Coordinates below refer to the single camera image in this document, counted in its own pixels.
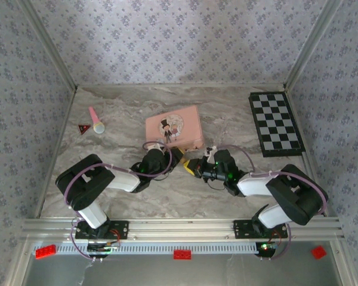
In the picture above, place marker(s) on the pink tin box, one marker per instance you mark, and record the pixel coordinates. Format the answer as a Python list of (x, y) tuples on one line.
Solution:
[(173, 125)]

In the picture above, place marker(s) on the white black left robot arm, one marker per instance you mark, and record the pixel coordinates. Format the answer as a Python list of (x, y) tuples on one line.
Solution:
[(122, 180)]

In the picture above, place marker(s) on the black grey chessboard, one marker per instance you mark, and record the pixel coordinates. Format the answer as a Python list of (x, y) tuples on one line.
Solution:
[(274, 125)]

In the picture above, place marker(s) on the pink toy microphone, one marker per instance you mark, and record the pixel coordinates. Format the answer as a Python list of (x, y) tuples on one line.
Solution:
[(96, 120)]

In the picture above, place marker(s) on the red black triangle piece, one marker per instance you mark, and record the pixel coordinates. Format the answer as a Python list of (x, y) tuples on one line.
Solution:
[(83, 128)]

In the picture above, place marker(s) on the red toy brick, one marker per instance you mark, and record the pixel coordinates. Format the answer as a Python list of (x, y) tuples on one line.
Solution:
[(318, 252), (182, 254), (45, 251)]

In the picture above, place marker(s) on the right controller circuit board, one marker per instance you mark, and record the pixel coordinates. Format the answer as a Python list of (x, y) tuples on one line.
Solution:
[(267, 248)]

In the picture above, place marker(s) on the controller circuit board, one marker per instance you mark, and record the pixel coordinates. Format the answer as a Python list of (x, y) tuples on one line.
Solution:
[(103, 247), (267, 248)]

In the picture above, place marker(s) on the left controller circuit board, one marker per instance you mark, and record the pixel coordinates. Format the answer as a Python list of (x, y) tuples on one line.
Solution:
[(103, 247)]

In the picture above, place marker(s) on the aluminium mounting rail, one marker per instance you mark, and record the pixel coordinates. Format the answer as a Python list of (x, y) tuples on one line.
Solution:
[(182, 228)]

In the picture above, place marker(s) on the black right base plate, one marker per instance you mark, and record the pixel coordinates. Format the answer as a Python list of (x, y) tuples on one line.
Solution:
[(241, 229)]

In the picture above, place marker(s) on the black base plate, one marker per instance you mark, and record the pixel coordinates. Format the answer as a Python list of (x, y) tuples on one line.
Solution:
[(241, 229), (122, 229)]

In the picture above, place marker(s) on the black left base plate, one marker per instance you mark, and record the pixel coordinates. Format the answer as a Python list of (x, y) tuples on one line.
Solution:
[(122, 229)]

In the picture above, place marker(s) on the aluminium side rail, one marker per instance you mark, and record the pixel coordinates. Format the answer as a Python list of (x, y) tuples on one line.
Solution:
[(313, 172), (57, 149)]

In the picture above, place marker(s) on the aluminium frame post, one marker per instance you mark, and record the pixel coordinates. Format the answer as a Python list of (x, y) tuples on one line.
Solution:
[(311, 44)]

